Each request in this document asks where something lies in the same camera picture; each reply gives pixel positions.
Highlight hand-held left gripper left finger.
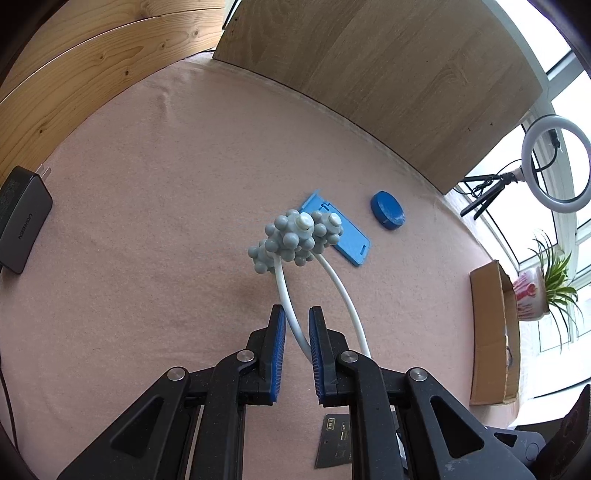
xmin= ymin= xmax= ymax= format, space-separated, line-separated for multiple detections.
xmin=58 ymin=305 xmax=288 ymax=480

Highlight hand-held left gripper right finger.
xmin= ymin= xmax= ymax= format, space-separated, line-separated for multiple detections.
xmin=308 ymin=305 xmax=546 ymax=480

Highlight black printed card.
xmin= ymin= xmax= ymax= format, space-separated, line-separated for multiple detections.
xmin=315 ymin=414 xmax=356 ymax=469

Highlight white massage roller grey balls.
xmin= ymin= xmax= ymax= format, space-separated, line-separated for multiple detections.
xmin=247 ymin=210 xmax=372 ymax=365

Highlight cardboard box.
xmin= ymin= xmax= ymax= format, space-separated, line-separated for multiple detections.
xmin=468 ymin=260 xmax=522 ymax=407

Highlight blue plastic phone stand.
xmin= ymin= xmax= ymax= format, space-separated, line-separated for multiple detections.
xmin=300 ymin=190 xmax=371 ymax=267

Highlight spider plant in red-white pot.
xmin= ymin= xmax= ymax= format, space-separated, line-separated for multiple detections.
xmin=512 ymin=230 xmax=580 ymax=342

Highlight blue round tin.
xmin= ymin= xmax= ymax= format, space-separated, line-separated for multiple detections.
xmin=370 ymin=190 xmax=406 ymax=232

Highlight black power adapter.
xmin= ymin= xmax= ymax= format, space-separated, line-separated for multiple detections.
xmin=0 ymin=165 xmax=54 ymax=275

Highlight oak veneer board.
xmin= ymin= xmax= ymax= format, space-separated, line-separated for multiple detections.
xmin=212 ymin=0 xmax=555 ymax=195

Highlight pine wood panel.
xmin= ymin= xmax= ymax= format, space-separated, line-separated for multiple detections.
xmin=0 ymin=0 xmax=227 ymax=174

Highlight white ring light on tripod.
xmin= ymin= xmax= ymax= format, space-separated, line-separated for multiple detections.
xmin=455 ymin=114 xmax=591 ymax=220

